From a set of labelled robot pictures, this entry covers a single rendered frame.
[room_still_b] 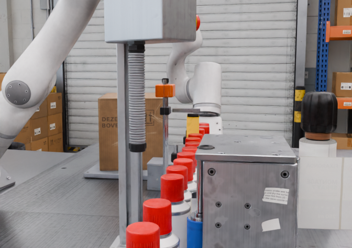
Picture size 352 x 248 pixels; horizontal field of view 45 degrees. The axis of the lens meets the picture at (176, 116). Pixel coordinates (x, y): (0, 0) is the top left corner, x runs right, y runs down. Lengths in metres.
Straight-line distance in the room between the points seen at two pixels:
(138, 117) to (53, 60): 0.51
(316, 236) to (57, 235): 0.60
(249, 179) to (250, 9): 4.77
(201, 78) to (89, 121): 4.60
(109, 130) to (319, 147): 0.82
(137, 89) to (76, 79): 5.04
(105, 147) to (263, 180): 1.15
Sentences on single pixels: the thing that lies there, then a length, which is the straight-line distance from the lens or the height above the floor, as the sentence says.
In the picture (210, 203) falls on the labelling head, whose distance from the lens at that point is 0.48.
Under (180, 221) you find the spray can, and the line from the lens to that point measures 0.60.
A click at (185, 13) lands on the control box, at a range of 0.81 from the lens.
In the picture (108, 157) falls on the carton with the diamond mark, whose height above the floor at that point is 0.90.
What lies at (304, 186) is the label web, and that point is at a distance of 0.88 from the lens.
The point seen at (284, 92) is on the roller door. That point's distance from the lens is 5.16.
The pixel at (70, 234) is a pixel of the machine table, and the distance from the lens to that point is 1.10.
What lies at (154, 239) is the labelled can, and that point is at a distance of 0.42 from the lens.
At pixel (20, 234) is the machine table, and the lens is 1.13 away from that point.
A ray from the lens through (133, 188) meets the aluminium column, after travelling 0.95.
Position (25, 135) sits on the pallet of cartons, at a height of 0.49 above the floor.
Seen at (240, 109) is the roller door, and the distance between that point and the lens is 5.20.
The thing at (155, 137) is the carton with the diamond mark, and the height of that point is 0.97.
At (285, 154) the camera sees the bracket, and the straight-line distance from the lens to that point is 0.48.
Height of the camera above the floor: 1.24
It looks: 7 degrees down
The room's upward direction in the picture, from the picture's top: straight up
